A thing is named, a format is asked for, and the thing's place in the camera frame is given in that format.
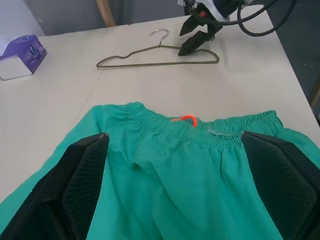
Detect orange drawstring loop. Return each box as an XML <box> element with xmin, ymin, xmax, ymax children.
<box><xmin>171</xmin><ymin>114</ymin><xmax>199</xmax><ymax>129</ymax></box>

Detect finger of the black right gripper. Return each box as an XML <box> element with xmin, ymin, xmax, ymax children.
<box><xmin>177</xmin><ymin>30</ymin><xmax>213</xmax><ymax>56</ymax></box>
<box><xmin>179</xmin><ymin>14</ymin><xmax>206</xmax><ymax>37</ymax></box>

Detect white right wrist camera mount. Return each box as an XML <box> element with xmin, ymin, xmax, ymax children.
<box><xmin>176</xmin><ymin>0</ymin><xmax>231</xmax><ymax>20</ymax></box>

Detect purple tissue box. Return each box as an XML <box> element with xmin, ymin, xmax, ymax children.
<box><xmin>0</xmin><ymin>34</ymin><xmax>48</xmax><ymax>82</ymax></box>

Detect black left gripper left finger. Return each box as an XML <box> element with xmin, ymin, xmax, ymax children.
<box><xmin>0</xmin><ymin>132</ymin><xmax>110</xmax><ymax>240</ymax></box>

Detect green elastic waist shorts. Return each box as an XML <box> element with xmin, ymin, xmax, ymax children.
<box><xmin>0</xmin><ymin>101</ymin><xmax>320</xmax><ymax>240</ymax></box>

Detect wooden chair back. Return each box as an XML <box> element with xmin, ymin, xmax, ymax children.
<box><xmin>96</xmin><ymin>0</ymin><xmax>117</xmax><ymax>28</ymax></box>

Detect olive wire clothes hanger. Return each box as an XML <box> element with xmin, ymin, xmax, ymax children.
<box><xmin>95</xmin><ymin>28</ymin><xmax>221</xmax><ymax>69</ymax></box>

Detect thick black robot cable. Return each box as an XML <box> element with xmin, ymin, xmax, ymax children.
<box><xmin>236</xmin><ymin>0</ymin><xmax>298</xmax><ymax>37</ymax></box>

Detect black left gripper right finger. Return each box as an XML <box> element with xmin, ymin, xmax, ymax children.
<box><xmin>240</xmin><ymin>130</ymin><xmax>320</xmax><ymax>240</ymax></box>

